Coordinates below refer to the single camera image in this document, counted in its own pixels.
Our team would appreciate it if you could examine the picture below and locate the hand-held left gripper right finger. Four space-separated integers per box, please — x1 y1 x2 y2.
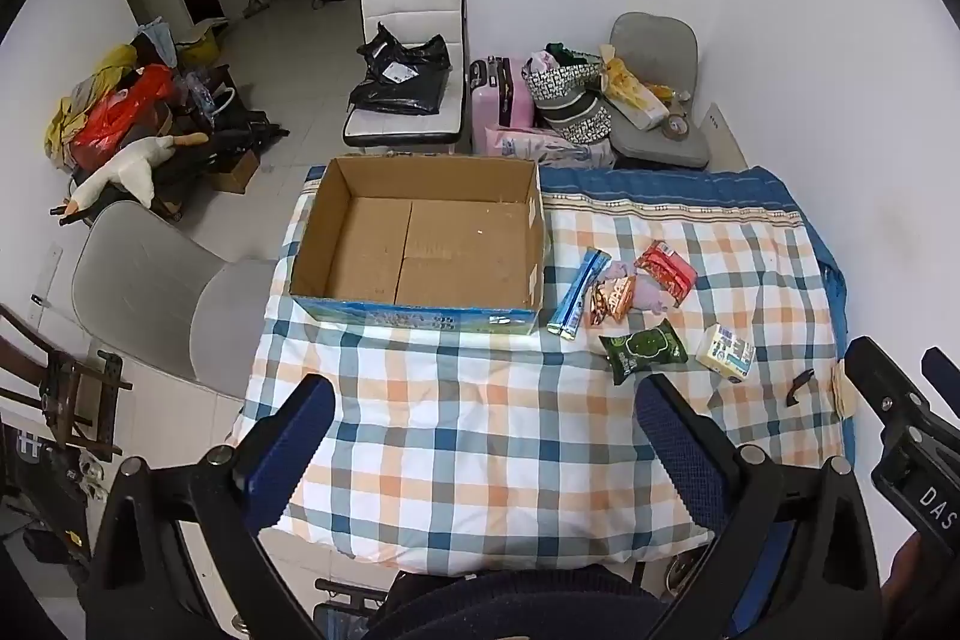
636 374 883 640

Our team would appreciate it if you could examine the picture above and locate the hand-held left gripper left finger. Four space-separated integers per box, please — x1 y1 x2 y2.
79 374 336 640

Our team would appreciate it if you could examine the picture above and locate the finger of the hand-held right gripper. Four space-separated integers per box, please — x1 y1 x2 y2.
921 347 960 412
844 336 935 457

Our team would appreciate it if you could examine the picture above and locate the green wet wipes packet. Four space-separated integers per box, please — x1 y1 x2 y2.
598 320 689 385

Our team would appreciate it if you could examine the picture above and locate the yellow white tissue packet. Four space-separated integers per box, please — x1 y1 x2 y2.
695 323 758 381

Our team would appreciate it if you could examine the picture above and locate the purple snack packet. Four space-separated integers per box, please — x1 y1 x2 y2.
604 260 673 316

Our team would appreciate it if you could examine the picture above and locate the orange snack packet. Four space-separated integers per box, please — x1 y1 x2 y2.
585 276 637 323

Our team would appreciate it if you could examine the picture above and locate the red snack packet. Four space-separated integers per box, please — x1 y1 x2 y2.
635 240 699 310

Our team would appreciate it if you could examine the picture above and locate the blue stick snack packet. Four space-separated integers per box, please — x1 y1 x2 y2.
547 248 610 339

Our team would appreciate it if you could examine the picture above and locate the grey shell chair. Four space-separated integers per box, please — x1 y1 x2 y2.
72 200 280 402

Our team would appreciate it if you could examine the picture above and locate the person's dark clothing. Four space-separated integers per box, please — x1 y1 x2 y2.
366 567 677 640

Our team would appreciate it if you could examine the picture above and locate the open cardboard box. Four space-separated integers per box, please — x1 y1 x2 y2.
289 155 546 336

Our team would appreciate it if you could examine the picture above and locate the dark wooden chair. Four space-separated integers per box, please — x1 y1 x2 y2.
0 302 134 462

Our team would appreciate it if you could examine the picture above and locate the small brown cardboard box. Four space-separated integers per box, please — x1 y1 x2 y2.
208 148 260 194

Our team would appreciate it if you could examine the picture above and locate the white goose plush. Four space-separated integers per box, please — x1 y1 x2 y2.
59 131 210 219

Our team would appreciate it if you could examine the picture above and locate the pink printed packet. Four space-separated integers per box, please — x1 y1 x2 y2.
483 125 617 168

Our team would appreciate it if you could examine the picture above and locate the patterned tote bag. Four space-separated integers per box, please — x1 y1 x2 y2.
533 85 614 145

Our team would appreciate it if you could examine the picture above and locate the yellow plastic bag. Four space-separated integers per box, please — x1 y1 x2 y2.
602 56 670 130

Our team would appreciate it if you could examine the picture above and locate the red plastic bag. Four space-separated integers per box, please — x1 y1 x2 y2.
72 64 178 169

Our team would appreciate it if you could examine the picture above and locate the black plastic bag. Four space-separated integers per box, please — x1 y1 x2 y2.
348 22 452 117

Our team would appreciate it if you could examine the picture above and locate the black white patterned bag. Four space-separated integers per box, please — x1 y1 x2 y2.
522 50 605 103

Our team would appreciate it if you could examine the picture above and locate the yellow cloth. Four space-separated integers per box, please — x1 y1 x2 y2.
44 44 140 163

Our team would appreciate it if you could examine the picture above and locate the pink suitcase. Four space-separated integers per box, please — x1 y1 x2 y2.
469 56 536 154

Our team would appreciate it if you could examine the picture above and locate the grey swivel chair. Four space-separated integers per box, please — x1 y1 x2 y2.
606 12 712 170

